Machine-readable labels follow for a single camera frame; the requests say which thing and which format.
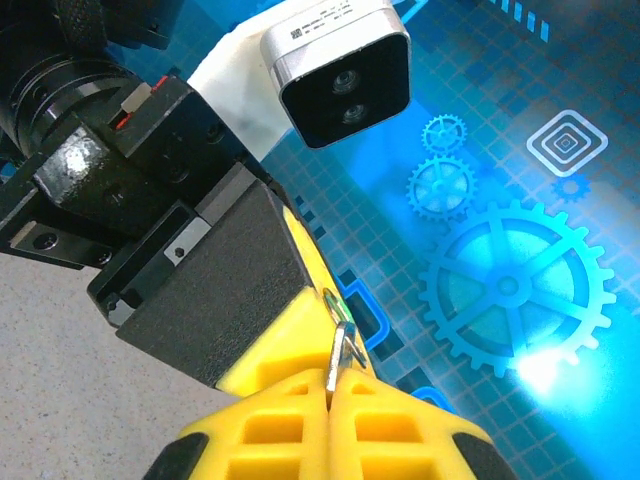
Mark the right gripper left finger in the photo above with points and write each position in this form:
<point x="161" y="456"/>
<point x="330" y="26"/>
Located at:
<point x="270" y="435"/>

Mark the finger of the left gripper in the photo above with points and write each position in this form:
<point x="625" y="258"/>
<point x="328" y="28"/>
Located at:
<point x="230" y="290"/>
<point x="306" y="250"/>

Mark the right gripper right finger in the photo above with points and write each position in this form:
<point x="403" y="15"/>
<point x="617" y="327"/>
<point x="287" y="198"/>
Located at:
<point x="400" y="435"/>

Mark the silver split keyring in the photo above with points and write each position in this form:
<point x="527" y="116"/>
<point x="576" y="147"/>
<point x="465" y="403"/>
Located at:
<point x="331" y="302"/>

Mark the green-headed key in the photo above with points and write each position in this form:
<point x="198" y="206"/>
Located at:
<point x="346" y="310"/>

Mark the silver key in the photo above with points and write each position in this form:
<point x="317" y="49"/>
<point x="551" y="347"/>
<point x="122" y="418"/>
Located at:
<point x="339" y="350"/>

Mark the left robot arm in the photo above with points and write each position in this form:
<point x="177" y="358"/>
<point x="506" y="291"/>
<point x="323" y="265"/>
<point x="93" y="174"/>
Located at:
<point x="50" y="30"/>

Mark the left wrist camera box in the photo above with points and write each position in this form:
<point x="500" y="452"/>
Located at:
<point x="345" y="90"/>

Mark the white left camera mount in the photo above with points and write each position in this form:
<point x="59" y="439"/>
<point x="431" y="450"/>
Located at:
<point x="235" y="75"/>

